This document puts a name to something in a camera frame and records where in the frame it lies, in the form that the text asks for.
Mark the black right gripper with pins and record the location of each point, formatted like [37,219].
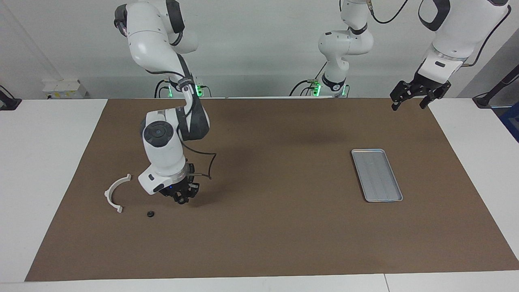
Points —
[180,187]

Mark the blue crate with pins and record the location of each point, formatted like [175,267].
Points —
[511,121]

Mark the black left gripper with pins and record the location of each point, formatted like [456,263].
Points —
[421,87]

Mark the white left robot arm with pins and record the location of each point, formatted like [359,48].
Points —
[466,28]

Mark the brown table mat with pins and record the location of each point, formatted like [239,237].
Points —
[263,235]

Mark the black clamp mount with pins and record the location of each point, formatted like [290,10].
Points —
[9,103]

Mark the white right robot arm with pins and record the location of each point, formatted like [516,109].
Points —
[162,150]

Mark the small black bearing gear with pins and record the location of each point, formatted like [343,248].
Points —
[151,213]

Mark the white box with yellow marks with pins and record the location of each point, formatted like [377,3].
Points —
[65,87]

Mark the black stand leg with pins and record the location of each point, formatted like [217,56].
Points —
[484,99]

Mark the white curved plastic bracket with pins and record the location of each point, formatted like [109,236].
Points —
[107,194]

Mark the silver metal tray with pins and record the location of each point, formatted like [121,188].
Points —
[379,178]

